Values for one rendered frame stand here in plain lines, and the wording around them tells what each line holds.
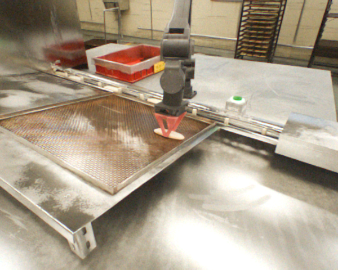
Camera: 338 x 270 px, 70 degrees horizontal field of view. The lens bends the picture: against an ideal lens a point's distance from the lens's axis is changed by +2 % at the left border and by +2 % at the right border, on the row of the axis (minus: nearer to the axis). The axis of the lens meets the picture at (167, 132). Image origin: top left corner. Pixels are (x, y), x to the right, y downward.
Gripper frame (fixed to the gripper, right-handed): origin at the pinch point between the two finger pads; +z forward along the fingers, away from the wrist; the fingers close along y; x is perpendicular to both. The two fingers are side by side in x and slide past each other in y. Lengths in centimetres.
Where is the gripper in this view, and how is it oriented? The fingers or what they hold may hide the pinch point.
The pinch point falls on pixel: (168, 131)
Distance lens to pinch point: 71.9
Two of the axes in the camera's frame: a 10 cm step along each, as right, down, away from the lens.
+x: -8.9, -2.6, 3.7
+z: -1.0, 9.1, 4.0
